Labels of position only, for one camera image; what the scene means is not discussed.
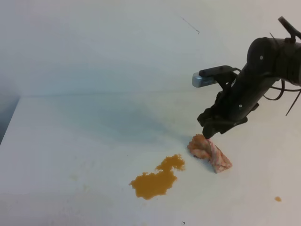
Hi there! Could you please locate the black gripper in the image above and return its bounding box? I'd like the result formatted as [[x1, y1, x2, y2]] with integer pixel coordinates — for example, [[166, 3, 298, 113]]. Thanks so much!
[[198, 62, 276, 138]]

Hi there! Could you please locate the pink striped rag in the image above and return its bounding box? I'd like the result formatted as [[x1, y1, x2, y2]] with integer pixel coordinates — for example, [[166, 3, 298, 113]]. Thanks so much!
[[187, 134, 232, 173]]

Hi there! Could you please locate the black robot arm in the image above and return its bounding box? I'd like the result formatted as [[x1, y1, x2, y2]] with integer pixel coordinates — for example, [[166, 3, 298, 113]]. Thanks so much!
[[192, 37, 301, 139]]

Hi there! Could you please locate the small coffee drop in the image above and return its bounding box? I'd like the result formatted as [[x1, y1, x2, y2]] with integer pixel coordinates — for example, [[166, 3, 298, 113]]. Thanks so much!
[[274, 196, 282, 202]]

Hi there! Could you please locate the large coffee stain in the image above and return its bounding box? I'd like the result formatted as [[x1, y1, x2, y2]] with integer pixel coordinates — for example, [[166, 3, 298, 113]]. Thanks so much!
[[129, 154, 185, 200]]

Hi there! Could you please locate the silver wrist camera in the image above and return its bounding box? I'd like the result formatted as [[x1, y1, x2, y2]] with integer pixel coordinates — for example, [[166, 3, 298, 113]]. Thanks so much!
[[192, 65, 241, 89]]

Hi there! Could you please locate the black cable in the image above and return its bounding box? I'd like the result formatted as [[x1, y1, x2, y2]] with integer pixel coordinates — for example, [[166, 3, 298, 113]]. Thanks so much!
[[262, 80, 301, 116]]

